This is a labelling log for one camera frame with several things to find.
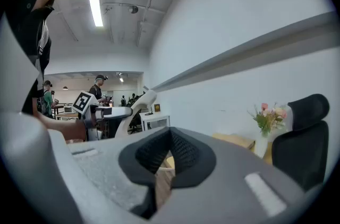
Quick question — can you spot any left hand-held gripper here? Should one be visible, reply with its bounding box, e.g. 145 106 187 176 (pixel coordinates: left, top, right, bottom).
72 90 133 142

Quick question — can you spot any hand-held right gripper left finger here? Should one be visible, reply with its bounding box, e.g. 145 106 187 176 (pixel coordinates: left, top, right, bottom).
67 126 173 220

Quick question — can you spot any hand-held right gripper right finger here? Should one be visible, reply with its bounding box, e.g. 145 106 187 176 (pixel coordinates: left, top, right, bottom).
150 127 306 224

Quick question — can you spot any person's left forearm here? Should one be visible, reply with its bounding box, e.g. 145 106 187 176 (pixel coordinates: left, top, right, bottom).
34 111 87 144

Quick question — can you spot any black swivel chair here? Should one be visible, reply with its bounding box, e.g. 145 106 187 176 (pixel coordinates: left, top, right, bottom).
128 108 143 135

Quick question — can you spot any white desk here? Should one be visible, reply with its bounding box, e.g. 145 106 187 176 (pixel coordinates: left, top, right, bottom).
139 111 171 132

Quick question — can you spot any wooden workbench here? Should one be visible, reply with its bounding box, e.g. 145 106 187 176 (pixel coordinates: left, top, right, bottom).
54 105 80 120

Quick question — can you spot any white vase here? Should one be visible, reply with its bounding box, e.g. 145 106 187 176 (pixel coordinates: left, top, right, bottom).
254 131 269 159

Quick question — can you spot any pink flower bouquet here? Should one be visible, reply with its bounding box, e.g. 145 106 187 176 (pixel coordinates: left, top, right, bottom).
247 102 289 136

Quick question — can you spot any black mesh office chair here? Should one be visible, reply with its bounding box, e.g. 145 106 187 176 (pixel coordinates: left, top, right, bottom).
271 93 330 192

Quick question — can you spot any ceiling strip light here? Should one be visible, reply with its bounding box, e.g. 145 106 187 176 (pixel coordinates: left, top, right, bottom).
89 0 104 28

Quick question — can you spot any person's black shirt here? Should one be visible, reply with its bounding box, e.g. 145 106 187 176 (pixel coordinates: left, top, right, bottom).
4 0 58 116

